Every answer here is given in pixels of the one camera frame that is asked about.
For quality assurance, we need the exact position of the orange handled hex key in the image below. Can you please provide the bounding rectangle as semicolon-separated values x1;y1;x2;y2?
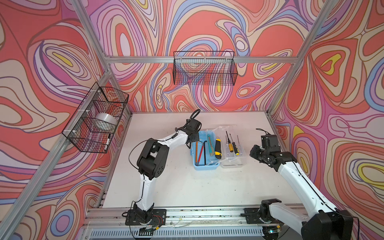
195;141;199;166

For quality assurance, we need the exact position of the black hex key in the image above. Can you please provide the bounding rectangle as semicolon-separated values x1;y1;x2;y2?
204;141;208;166

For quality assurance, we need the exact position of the clear handled tester screwdriver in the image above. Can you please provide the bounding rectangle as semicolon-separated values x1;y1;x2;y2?
237;135;244;157

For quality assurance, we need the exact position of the black yellow screwdriver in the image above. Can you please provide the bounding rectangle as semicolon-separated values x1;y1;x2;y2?
230;134;240;156

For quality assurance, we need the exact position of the yellow black utility knife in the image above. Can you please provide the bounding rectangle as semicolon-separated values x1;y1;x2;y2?
215;138;222;160

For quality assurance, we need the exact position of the teal utility knife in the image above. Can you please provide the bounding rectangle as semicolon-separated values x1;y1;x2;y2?
207;134;215;156

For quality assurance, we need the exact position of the blue plastic tool box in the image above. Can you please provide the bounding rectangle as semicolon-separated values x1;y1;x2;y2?
191;130;220;171

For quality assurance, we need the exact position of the orange handled screwdriver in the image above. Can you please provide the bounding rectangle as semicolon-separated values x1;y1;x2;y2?
226;131;234;153

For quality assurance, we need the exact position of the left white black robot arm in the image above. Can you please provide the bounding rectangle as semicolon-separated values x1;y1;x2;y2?
133;119;202;222

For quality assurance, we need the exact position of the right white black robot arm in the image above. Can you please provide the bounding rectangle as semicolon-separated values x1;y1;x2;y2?
250;134;354;240

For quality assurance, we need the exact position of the silver tape roll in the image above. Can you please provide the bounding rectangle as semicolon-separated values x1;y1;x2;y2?
96;113;118;125

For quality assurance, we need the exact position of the black marker pen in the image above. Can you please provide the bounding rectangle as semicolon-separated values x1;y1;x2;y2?
104;134;111;152

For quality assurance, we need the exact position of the black wire basket back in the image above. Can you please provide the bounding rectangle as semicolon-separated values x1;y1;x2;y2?
173;50;238;86

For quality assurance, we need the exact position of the black wire basket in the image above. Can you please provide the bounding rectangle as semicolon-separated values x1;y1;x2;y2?
173;50;238;86
62;83;129;154

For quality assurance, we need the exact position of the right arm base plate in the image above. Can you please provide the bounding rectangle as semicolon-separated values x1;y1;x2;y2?
240;208;284;226

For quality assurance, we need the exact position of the aluminium front rail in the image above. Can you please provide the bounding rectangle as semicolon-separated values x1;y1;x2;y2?
79;204;308;240

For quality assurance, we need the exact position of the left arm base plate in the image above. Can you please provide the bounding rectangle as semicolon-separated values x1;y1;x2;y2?
122;209;167;226

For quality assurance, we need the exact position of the black wire basket left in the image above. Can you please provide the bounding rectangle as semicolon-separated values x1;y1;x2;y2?
62;83;129;154

